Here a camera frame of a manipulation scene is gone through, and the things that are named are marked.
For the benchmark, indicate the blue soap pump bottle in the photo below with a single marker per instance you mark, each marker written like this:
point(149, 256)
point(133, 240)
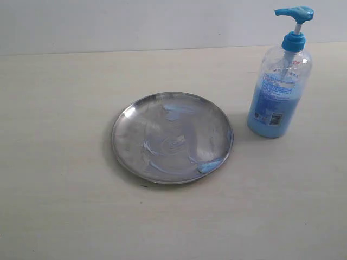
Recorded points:
point(283, 75)

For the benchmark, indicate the round stainless steel plate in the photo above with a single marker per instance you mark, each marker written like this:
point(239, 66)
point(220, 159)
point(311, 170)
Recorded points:
point(163, 137)

